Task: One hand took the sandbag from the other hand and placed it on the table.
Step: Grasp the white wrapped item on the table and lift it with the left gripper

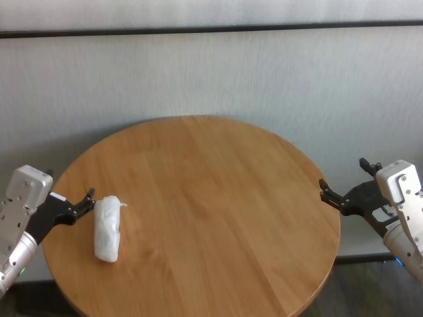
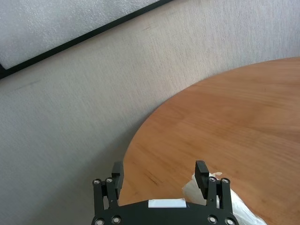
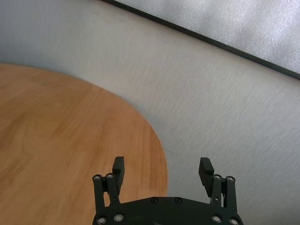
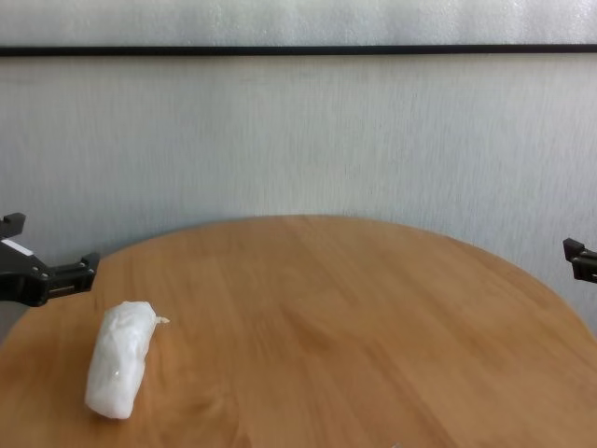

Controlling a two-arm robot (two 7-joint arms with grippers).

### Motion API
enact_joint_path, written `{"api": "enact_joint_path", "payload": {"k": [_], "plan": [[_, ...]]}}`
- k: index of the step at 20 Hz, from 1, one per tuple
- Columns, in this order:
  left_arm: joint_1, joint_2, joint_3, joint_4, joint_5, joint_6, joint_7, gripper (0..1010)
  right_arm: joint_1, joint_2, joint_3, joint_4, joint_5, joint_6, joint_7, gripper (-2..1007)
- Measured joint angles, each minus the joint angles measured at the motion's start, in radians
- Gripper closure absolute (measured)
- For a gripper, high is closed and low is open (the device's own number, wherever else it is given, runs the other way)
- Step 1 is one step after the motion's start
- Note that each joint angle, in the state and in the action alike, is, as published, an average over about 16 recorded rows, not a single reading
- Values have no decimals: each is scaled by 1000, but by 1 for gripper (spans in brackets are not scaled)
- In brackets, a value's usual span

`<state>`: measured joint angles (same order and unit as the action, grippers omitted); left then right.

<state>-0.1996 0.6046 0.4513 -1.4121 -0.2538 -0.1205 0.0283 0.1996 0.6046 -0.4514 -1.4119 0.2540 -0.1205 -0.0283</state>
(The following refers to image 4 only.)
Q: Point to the black wall rail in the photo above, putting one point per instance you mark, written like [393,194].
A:
[298,50]

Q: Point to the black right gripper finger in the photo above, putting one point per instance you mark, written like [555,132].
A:
[583,261]

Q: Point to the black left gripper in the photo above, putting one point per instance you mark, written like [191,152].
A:
[18,280]

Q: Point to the white sandbag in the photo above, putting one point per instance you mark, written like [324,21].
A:
[119,354]

